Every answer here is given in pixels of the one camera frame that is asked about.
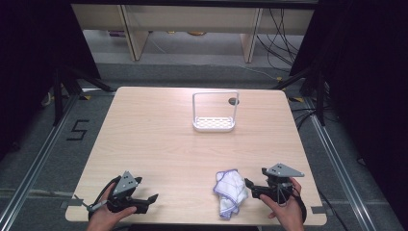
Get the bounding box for black floor cables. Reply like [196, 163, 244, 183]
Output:
[290, 106, 321, 130]

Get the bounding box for aluminium floor rail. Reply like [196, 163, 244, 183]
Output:
[0, 93, 81, 231]
[303, 95, 380, 231]

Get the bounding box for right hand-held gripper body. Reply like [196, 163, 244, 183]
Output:
[253, 163, 305, 203]

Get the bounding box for light wooden desk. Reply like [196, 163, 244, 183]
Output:
[70, 3, 316, 64]

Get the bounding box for white towel rack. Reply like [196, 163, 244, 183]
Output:
[191, 90, 241, 133]

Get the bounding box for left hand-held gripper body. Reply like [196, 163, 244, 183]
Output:
[107, 170, 150, 215]

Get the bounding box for person's right hand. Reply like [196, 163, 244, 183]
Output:
[259, 178, 305, 231]

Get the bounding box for person's left hand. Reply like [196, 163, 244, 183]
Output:
[86, 184, 139, 231]

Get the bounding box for bundle of black cables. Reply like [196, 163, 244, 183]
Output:
[255, 8, 306, 73]

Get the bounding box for white cloth with purple edge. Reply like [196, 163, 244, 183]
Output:
[213, 168, 249, 220]

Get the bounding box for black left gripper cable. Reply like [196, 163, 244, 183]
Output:
[87, 175, 122, 222]

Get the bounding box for black metal stand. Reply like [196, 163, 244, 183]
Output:
[52, 65, 115, 127]
[272, 65, 329, 127]

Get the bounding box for grey tape piece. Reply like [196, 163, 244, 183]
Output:
[61, 198, 84, 209]

